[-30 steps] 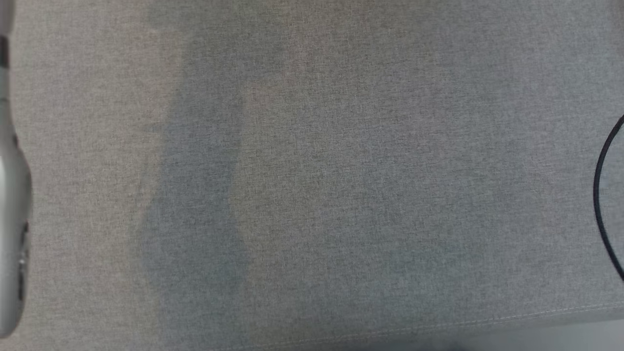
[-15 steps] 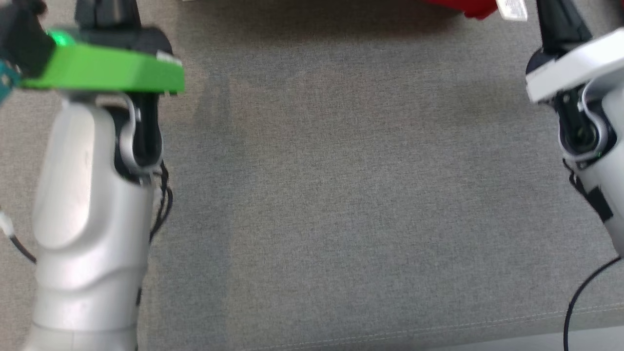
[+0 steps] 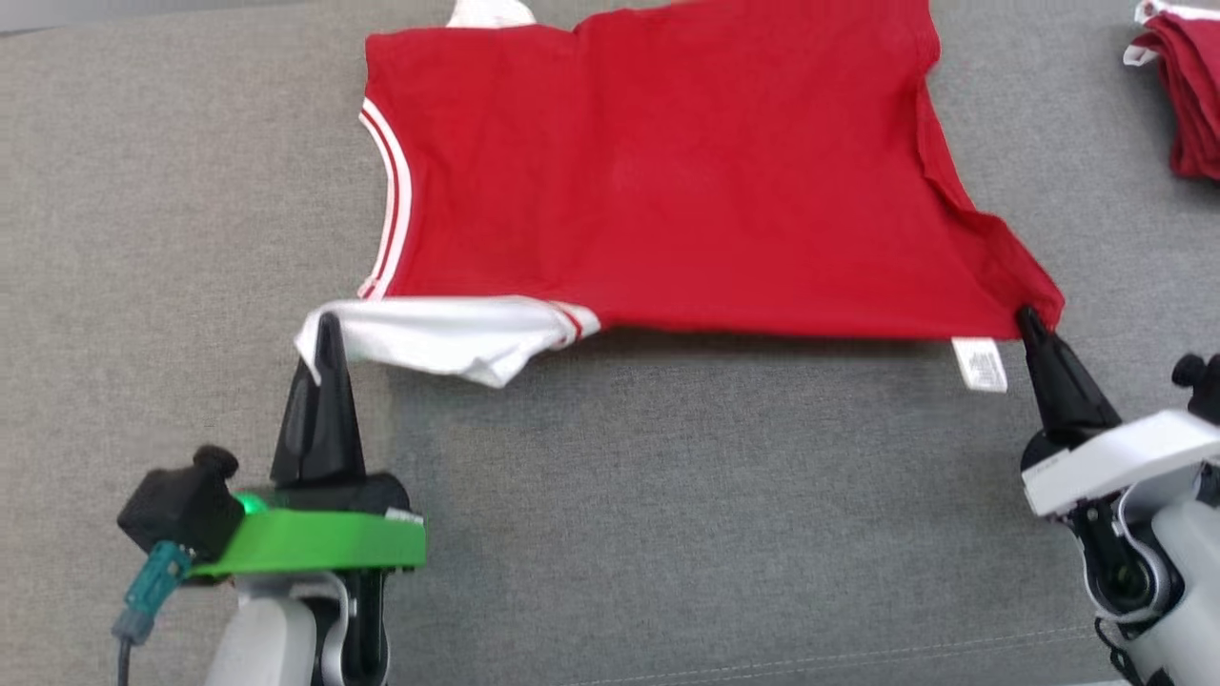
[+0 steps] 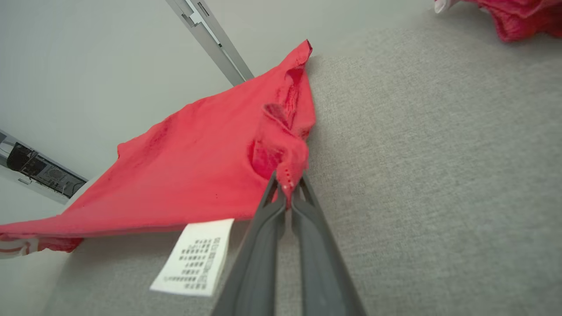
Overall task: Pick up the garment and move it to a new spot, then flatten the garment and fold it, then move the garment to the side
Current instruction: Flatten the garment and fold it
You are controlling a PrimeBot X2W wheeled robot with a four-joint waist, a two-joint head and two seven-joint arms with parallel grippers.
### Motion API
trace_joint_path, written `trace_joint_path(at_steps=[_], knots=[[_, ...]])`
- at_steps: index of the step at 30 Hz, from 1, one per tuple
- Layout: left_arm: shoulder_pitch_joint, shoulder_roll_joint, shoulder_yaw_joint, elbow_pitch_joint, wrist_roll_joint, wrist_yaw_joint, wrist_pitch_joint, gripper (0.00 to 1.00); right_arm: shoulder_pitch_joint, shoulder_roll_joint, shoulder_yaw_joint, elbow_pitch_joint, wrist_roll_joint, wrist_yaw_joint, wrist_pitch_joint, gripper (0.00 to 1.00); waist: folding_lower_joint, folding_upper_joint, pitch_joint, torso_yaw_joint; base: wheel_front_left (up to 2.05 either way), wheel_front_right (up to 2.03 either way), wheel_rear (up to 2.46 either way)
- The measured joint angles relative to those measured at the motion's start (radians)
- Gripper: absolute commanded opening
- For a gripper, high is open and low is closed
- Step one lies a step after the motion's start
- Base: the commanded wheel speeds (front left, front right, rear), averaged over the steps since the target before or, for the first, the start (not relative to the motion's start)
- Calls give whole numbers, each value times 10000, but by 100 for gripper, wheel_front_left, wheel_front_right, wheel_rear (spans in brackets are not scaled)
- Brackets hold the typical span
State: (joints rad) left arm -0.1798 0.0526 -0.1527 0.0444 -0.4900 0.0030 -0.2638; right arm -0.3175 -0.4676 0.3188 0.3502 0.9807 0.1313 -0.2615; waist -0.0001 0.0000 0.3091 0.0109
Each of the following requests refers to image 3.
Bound grey fabric sofa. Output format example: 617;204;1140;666
0;0;1220;686

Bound red shorts with white bands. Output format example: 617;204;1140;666
1123;0;1220;182

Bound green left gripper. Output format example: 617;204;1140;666
186;312;427;579

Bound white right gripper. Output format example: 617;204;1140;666
1015;305;1220;518

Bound red jersey with striped trim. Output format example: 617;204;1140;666
294;0;1066;393

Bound left cable with teal connector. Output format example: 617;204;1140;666
112;541;192;686

